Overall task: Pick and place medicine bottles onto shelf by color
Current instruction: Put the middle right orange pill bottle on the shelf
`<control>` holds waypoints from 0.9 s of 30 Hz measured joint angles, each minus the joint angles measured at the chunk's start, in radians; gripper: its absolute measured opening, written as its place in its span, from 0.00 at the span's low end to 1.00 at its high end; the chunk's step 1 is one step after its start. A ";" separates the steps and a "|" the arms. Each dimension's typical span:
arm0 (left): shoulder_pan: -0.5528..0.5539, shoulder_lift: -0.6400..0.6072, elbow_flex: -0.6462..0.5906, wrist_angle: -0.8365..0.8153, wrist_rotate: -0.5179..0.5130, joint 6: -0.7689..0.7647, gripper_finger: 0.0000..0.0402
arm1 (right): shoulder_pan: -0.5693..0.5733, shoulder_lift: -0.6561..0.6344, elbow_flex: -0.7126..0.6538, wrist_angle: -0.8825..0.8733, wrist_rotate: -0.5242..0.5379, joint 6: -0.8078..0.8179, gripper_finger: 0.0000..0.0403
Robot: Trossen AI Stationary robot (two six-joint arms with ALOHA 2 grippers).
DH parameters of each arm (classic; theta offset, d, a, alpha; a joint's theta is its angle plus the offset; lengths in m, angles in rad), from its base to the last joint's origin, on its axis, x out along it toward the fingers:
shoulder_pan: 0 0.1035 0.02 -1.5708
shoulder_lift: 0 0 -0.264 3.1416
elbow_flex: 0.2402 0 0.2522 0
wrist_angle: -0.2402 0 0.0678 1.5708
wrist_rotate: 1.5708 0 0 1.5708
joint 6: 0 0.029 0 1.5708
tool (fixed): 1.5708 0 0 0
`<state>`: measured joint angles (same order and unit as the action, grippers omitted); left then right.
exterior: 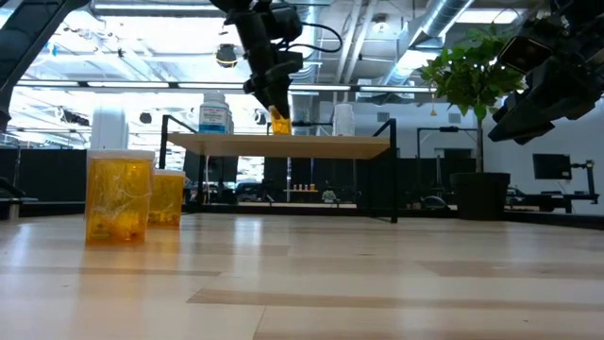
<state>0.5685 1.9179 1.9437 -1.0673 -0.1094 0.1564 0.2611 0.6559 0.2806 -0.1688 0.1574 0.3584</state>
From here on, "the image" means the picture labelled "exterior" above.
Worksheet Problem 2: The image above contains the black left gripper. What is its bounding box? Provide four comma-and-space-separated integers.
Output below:
243, 46, 304, 119

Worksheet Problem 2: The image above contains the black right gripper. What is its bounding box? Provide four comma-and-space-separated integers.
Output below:
488, 44, 604, 145

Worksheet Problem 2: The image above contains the orange pill bottle white cap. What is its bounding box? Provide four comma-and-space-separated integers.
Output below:
148, 169, 187, 228
84, 149, 156, 246
268, 106, 293, 137

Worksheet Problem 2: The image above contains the large white medicine bottle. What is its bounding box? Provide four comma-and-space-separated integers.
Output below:
198, 92, 231, 135

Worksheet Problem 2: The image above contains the clear bottle with mixed capsules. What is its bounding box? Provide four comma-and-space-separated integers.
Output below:
331, 103, 356, 138

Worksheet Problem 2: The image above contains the small background wooden shelf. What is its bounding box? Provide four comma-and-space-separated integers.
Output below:
282, 182, 320, 205

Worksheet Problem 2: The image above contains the black computer monitor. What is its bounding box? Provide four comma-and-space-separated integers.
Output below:
532, 153, 573, 181

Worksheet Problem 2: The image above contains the green leafy plant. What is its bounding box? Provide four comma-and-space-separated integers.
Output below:
419, 23, 525, 175

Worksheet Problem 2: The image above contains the black background desk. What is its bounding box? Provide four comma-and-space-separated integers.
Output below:
507, 188, 601, 214

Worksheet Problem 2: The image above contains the black plant pot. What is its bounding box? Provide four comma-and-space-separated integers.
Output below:
448, 171, 512, 222

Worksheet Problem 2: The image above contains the long ceiling light strip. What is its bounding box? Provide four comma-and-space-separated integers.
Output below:
16, 79, 438, 92

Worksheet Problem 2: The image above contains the white column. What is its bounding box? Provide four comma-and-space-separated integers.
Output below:
90, 106, 130, 151

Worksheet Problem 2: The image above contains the wooden shelf black metal frame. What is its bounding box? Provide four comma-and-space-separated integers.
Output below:
155, 114, 399, 224

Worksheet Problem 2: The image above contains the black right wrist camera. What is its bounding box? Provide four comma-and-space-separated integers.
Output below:
497, 33, 553, 76

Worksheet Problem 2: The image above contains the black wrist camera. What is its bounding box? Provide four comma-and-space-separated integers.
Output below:
267, 3, 304, 43
497, 33, 553, 76

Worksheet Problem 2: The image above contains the black overhead camera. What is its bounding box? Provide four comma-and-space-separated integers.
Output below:
215, 42, 239, 69

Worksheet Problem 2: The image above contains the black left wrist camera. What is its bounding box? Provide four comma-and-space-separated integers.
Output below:
267, 3, 304, 43

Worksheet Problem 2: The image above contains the black background frame stand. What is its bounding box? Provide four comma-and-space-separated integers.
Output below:
415, 126, 478, 209

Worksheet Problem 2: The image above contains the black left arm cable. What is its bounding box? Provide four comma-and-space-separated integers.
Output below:
285, 21, 344, 54

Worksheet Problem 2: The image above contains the silver ventilation duct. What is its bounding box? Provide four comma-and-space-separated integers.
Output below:
379, 0, 476, 87

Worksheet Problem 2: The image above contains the black partition wall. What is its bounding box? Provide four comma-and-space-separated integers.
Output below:
0, 148, 89, 205

